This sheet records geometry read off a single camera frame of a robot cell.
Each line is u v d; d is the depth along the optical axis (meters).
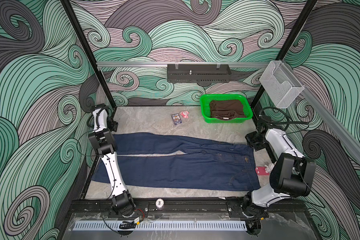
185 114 1.11
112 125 0.93
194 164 0.89
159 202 0.70
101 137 0.69
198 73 0.96
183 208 0.75
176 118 1.10
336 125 0.58
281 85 0.79
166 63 0.93
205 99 1.16
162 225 0.70
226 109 1.13
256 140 0.73
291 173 0.44
